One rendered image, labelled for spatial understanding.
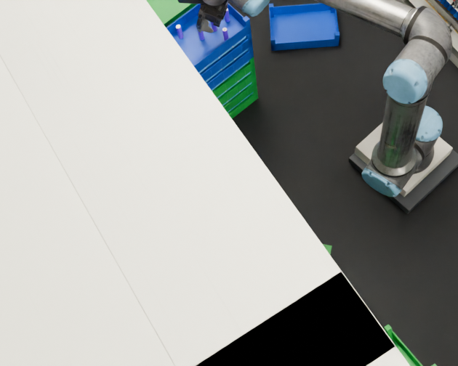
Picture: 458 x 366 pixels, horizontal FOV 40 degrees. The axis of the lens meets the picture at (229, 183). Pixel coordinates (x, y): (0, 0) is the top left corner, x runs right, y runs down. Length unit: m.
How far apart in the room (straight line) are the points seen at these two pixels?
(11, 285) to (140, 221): 0.16
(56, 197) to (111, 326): 0.17
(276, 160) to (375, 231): 0.50
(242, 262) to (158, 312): 0.10
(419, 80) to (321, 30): 1.29
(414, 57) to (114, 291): 1.24
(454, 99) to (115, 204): 2.27
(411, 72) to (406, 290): 1.03
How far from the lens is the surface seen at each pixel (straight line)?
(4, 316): 0.75
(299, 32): 2.99
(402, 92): 1.79
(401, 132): 2.00
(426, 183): 2.61
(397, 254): 2.56
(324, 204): 2.59
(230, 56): 2.41
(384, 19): 1.90
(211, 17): 2.21
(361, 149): 2.57
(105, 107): 0.80
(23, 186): 0.79
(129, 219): 0.73
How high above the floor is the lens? 2.43
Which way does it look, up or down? 67 degrees down
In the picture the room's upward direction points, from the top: 14 degrees counter-clockwise
